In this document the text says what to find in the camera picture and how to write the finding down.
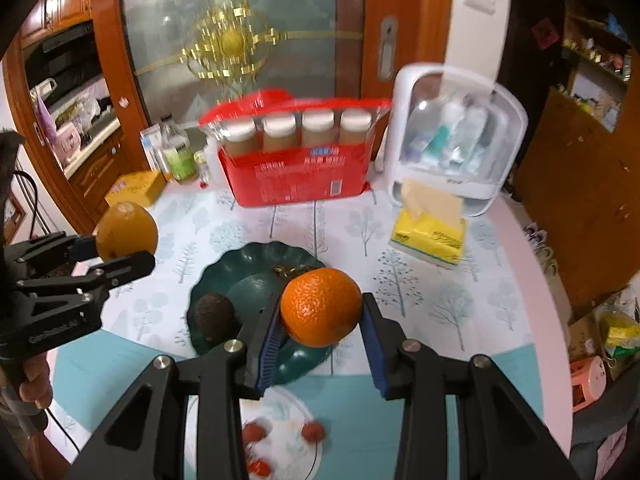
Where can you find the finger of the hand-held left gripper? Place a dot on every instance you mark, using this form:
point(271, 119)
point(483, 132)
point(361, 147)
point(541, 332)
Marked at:
point(75, 247)
point(125, 267)

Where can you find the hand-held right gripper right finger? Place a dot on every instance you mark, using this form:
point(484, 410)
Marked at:
point(380, 355)

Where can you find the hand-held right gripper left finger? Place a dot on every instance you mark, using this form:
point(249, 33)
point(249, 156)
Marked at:
point(265, 350)

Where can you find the yellow-orange citrus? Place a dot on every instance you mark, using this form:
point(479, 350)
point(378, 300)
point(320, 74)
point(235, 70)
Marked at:
point(127, 230)

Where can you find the large orange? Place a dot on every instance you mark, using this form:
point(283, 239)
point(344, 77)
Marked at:
point(321, 307)

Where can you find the dark green scalloped plate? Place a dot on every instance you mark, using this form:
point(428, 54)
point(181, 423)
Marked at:
point(250, 266)

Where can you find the red lychee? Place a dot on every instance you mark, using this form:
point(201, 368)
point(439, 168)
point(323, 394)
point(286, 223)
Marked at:
point(313, 431)

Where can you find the person's left hand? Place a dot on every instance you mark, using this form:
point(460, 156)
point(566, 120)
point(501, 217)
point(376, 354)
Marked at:
point(39, 377)

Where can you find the dark avocado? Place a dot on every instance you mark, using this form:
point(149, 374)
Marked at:
point(212, 316)

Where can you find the wooden kitchen counter cabinet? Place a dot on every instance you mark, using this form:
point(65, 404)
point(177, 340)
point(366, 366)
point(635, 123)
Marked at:
point(95, 170)

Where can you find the yellow tin box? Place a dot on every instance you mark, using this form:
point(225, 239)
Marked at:
point(132, 187)

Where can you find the pink box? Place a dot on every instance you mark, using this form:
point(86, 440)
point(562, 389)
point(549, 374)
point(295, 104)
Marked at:
point(66, 140)

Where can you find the glass bottle with green label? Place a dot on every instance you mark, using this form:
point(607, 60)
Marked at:
point(180, 162)

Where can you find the white carton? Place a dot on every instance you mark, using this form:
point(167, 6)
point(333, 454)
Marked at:
point(150, 149)

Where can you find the yellow tissue pack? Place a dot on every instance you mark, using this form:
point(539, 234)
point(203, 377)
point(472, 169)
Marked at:
point(430, 241)

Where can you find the purple cloth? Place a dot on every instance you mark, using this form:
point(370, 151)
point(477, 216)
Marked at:
point(45, 112)

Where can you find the red pack of paper cups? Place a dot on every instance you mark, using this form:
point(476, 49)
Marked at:
point(295, 175)

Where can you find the white cosmetic storage box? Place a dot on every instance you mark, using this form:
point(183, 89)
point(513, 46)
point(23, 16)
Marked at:
point(480, 195)

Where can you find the black range hood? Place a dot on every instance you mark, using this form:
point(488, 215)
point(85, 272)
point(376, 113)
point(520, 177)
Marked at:
point(62, 55)

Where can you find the pink plastic stool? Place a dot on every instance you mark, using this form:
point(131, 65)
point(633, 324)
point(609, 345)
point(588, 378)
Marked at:
point(587, 384)

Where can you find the yellow-green plastic bag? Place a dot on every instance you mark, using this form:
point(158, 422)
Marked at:
point(620, 332)

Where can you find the glass door with gold ornament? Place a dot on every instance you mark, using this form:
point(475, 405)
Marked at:
point(165, 20)

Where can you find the brown wooden cabinet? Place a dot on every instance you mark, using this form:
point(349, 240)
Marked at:
point(575, 190)

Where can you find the wooden wall shelf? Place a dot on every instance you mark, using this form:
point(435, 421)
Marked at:
point(595, 65)

